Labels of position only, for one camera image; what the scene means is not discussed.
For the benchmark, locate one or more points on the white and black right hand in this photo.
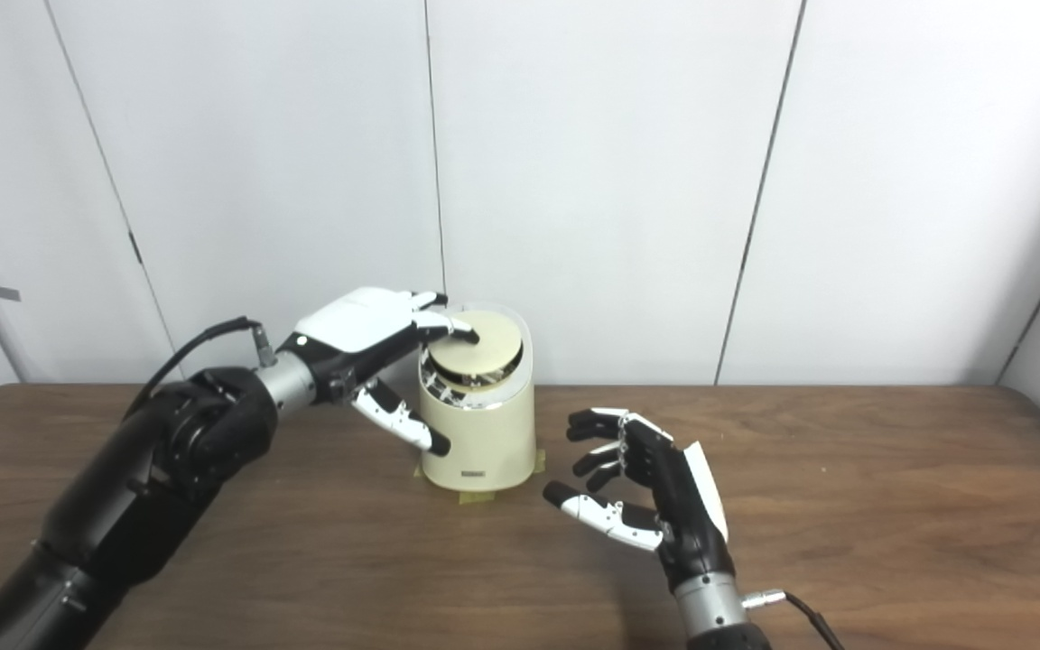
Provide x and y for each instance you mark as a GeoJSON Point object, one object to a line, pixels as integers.
{"type": "Point", "coordinates": [687, 506]}

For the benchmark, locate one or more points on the white and black left hand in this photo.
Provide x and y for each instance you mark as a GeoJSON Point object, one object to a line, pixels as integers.
{"type": "Point", "coordinates": [357, 325]}

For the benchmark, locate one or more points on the cream-colored round bin lid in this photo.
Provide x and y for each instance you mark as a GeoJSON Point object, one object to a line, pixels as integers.
{"type": "Point", "coordinates": [484, 357]}

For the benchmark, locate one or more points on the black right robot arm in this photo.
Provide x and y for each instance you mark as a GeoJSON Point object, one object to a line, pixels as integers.
{"type": "Point", "coordinates": [714, 618]}

